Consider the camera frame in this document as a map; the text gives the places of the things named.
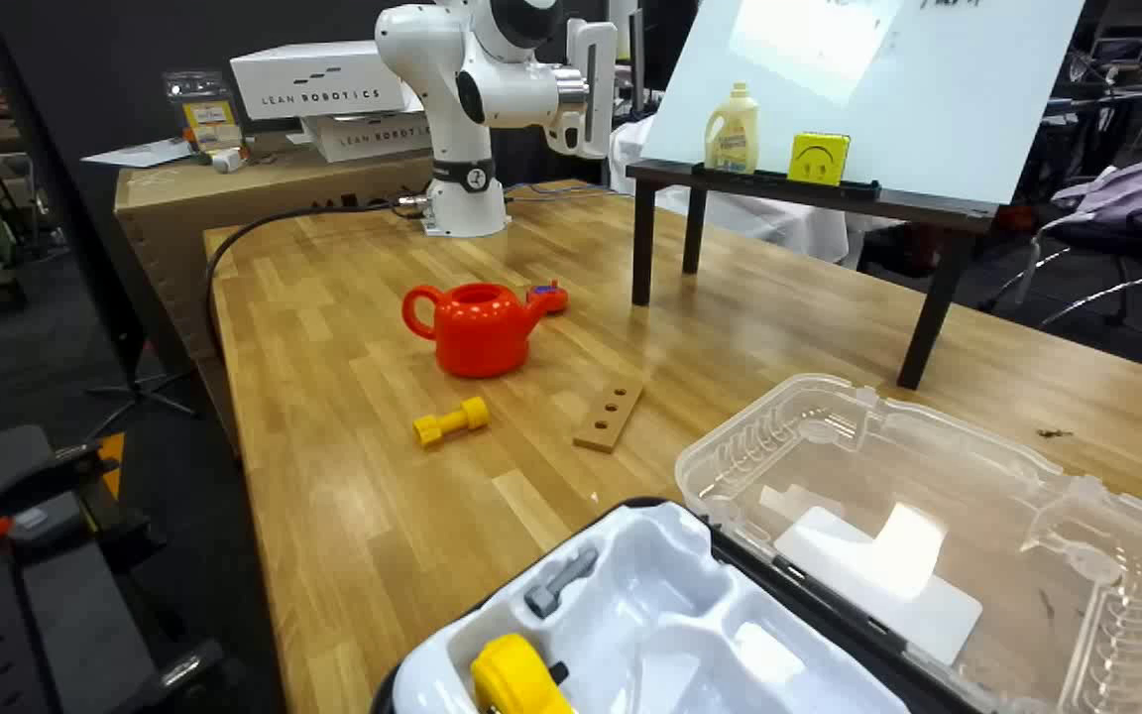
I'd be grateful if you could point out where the black toy tool case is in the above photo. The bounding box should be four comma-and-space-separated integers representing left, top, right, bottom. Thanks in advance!
367, 496, 983, 714

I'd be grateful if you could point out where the clear plastic case lid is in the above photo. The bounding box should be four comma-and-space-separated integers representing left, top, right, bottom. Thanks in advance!
669, 368, 1142, 714

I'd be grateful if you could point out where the wooden strip with holes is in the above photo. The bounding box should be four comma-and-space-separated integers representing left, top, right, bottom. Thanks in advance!
571, 377, 649, 455

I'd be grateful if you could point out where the red toy watering can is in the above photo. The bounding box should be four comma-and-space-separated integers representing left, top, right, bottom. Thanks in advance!
395, 278, 562, 380

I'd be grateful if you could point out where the yellow toy bolt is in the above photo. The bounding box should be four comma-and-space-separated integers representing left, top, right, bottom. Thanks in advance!
408, 394, 496, 449

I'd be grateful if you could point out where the grey toy bolt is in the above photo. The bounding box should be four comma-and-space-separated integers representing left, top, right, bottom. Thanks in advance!
522, 544, 603, 622

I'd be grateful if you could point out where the pale yellow detergent bottle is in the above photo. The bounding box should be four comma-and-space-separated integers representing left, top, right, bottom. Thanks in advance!
703, 81, 766, 180

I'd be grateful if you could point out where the flat white box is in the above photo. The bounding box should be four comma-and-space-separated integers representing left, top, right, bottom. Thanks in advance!
297, 110, 435, 168

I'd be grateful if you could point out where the yellow smiley block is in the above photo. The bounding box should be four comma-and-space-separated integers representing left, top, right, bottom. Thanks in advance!
785, 130, 855, 192

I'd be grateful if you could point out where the light wooden side desk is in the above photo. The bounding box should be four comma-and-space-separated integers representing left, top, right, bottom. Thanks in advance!
110, 150, 435, 402

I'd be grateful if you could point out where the black low stand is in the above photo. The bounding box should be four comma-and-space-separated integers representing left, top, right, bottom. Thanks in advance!
622, 158, 999, 394

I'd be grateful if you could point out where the large white cardboard box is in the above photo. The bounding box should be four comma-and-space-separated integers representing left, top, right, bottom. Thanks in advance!
227, 36, 428, 127

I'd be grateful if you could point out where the white whiteboard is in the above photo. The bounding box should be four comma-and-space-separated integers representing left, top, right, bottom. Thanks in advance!
637, 0, 1088, 211

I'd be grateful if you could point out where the white paper stack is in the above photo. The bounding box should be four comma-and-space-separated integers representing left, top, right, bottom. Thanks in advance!
79, 137, 198, 174

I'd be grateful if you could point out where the black tripod pole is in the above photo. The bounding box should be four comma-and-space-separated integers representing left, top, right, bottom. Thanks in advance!
0, 0, 206, 431

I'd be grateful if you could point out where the purple cloth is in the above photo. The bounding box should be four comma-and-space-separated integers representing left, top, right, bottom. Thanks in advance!
1043, 127, 1142, 260

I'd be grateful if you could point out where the black perforated rack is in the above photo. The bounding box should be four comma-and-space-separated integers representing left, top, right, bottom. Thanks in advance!
0, 422, 227, 714

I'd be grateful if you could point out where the thin black table cable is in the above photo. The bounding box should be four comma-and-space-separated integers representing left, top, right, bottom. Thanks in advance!
203, 195, 431, 402

